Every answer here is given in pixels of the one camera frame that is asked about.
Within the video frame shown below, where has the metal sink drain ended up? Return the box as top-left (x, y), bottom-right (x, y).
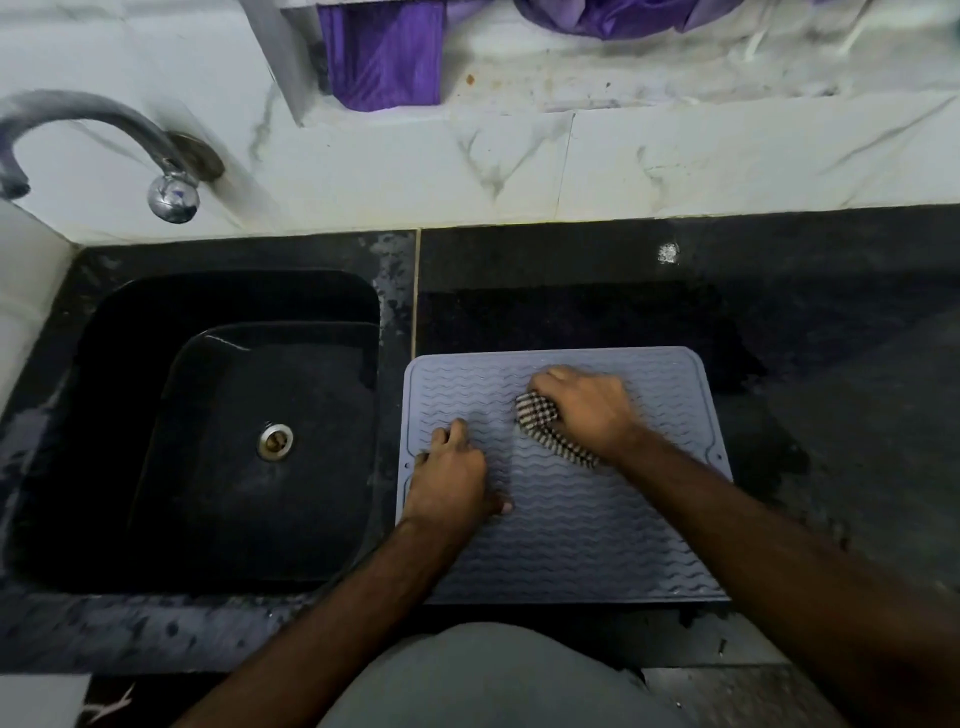
top-left (256, 422), bottom-right (295, 463)

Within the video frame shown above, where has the purple satin curtain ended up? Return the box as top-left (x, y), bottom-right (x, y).
top-left (316, 0), bottom-right (751, 114)

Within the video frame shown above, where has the black stone sink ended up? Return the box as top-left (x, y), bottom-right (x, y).
top-left (0, 269), bottom-right (382, 598)

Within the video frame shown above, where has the chrome wall faucet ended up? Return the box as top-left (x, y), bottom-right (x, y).
top-left (0, 89), bottom-right (226, 225)

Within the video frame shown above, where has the person's left forearm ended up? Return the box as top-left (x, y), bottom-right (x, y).
top-left (172, 521), bottom-right (470, 728)

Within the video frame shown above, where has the person's left hand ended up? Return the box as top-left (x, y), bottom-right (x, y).
top-left (402, 418), bottom-right (515, 541)

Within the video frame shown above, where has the grey window frame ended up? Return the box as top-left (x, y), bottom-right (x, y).
top-left (238, 0), bottom-right (328, 125)

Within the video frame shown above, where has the person's right forearm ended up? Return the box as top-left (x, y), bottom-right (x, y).
top-left (611, 423), bottom-right (960, 728)

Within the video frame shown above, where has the person's right hand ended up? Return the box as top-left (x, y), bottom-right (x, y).
top-left (528, 365), bottom-right (646, 467)

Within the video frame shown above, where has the checkered cleaning cloth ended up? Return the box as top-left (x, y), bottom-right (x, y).
top-left (513, 389), bottom-right (601, 470)

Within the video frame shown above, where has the grey silicone mat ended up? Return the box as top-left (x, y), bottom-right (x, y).
top-left (395, 346), bottom-right (734, 606)

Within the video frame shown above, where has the person's grey shirt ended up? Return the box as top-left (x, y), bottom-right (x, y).
top-left (318, 622), bottom-right (676, 728)

